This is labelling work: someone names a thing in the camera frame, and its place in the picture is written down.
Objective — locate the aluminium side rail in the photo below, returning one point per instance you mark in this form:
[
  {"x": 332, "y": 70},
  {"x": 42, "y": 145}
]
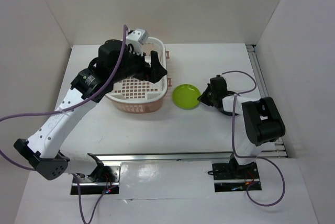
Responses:
[{"x": 278, "y": 148}]

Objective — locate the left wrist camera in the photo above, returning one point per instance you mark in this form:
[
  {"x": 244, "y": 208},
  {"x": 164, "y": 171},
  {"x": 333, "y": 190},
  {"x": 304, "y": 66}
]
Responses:
[{"x": 137, "y": 36}]

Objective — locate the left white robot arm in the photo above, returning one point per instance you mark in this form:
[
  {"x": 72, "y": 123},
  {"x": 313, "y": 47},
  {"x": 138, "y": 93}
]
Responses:
[{"x": 116, "y": 61}]

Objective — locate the black plate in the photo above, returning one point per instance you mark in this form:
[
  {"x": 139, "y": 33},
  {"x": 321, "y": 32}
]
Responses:
[{"x": 227, "y": 103}]

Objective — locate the lime green plate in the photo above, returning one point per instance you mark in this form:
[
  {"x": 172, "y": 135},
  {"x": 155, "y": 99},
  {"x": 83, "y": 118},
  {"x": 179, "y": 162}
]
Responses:
[{"x": 185, "y": 96}]

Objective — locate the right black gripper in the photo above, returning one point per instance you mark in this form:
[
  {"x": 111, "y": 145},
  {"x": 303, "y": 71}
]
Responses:
[{"x": 203, "y": 98}]

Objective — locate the aluminium front rail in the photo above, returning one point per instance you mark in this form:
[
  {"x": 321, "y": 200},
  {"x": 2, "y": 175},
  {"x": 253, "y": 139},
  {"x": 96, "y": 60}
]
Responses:
[{"x": 162, "y": 157}]

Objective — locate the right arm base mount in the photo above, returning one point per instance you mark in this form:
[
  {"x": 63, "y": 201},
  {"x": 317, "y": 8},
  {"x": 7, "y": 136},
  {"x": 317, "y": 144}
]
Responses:
[{"x": 233, "y": 178}]

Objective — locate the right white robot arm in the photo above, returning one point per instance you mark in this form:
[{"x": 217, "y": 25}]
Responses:
[{"x": 261, "y": 121}]

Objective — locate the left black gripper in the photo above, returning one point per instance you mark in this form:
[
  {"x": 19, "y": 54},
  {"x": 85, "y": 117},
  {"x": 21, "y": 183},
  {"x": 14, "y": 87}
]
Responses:
[{"x": 153, "y": 74}]

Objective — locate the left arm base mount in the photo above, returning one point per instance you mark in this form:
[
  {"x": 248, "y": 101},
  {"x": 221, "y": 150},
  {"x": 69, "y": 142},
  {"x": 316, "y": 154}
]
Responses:
[{"x": 102, "y": 178}]

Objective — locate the white pink dish rack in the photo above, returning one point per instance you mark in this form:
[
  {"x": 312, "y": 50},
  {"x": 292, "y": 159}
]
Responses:
[{"x": 140, "y": 97}]

